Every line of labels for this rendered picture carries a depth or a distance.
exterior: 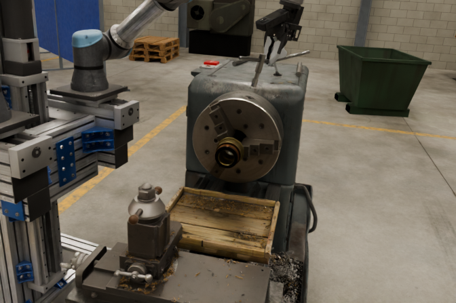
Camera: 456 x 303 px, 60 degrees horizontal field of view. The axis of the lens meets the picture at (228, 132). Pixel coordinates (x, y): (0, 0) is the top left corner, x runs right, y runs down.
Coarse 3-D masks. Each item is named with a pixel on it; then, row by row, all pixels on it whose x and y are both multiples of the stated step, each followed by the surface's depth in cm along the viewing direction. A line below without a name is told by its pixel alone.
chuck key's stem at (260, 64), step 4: (260, 56) 132; (264, 56) 131; (264, 60) 132; (256, 64) 133; (260, 64) 132; (256, 68) 133; (260, 68) 133; (256, 72) 133; (260, 72) 133; (256, 76) 134; (252, 80) 135; (256, 80) 135; (252, 84) 135; (256, 84) 136
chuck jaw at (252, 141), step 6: (246, 138) 137; (252, 138) 137; (246, 144) 132; (252, 144) 132; (258, 144) 132; (264, 144) 133; (270, 144) 132; (276, 144) 136; (246, 150) 131; (252, 150) 132; (258, 150) 132; (264, 150) 134; (270, 150) 133; (246, 156) 131
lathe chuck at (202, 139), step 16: (224, 96) 140; (240, 96) 137; (208, 112) 138; (240, 112) 135; (256, 112) 134; (272, 112) 138; (208, 128) 140; (240, 128) 137; (256, 128) 136; (272, 128) 135; (208, 144) 142; (208, 160) 144; (256, 160) 140; (272, 160) 138; (224, 176) 144; (240, 176) 143; (256, 176) 141
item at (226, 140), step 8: (224, 144) 126; (232, 144) 127; (240, 144) 130; (216, 152) 126; (224, 152) 134; (232, 152) 125; (240, 152) 127; (216, 160) 127; (224, 160) 131; (232, 160) 132; (240, 160) 131
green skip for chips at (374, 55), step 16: (352, 48) 653; (368, 48) 653; (384, 48) 653; (352, 64) 580; (368, 64) 536; (384, 64) 536; (400, 64) 535; (416, 64) 535; (352, 80) 586; (368, 80) 548; (384, 80) 547; (400, 80) 547; (416, 80) 546; (336, 96) 648; (352, 96) 591; (368, 96) 561; (384, 96) 560; (400, 96) 560; (352, 112) 579; (368, 112) 579; (384, 112) 579; (400, 112) 578
